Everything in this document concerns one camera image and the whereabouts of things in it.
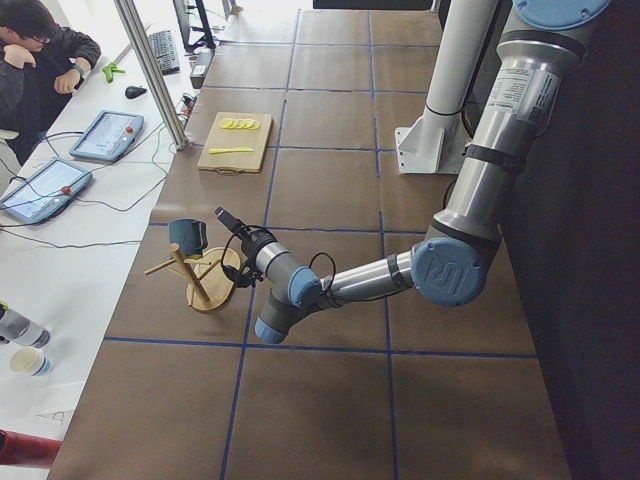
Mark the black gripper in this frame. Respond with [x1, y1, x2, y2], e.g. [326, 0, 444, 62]
[215, 207, 260, 250]

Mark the dark teal mug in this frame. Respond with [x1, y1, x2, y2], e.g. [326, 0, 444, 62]
[168, 218, 208, 258]

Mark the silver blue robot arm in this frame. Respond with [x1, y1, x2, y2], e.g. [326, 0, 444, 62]
[216, 1, 606, 344]

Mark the wooden cup rack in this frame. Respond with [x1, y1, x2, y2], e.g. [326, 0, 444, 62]
[144, 243, 241, 313]

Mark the white paper cup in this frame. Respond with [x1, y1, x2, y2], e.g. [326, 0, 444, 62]
[9, 347, 53, 377]

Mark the yellow plastic knife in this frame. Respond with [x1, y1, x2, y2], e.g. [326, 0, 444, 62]
[208, 147, 255, 155]

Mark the wooden cutting board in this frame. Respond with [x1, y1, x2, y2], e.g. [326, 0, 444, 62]
[197, 111, 273, 173]

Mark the lemon slice one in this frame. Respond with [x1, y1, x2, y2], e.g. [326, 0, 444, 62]
[219, 118, 233, 129]

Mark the far teach pendant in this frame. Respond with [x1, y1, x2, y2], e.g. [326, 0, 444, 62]
[69, 110, 144, 162]

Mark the teach pendant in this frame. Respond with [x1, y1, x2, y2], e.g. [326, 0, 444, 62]
[69, 110, 144, 162]
[1, 158, 93, 225]

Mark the black computer mouse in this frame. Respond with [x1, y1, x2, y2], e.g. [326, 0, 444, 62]
[124, 86, 147, 100]

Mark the black box with label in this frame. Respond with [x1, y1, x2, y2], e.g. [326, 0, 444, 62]
[190, 48, 215, 89]

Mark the near teach pendant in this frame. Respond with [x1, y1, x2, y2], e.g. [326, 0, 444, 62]
[1, 158, 93, 225]

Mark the black monitor stand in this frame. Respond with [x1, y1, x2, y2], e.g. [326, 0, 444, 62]
[173, 0, 216, 53]

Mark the black keyboard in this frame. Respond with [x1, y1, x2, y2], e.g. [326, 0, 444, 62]
[147, 30, 180, 75]

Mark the green plastic clamp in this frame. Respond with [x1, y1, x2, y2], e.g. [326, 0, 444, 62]
[102, 62, 125, 84]

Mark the clear water bottle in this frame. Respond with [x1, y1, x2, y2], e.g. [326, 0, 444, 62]
[1, 303, 51, 349]

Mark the seated person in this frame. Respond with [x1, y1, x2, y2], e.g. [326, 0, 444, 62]
[1, 0, 101, 164]

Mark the red object at edge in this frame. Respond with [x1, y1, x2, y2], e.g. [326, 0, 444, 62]
[1, 430, 62, 469]

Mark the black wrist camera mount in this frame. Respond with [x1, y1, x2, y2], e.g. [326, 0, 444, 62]
[221, 262, 264, 288]

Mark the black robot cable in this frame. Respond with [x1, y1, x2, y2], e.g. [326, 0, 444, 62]
[219, 227, 341, 304]

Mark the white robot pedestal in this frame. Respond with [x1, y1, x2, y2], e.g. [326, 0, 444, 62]
[395, 0, 510, 175]

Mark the aluminium frame post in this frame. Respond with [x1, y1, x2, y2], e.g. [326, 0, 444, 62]
[114, 0, 188, 151]

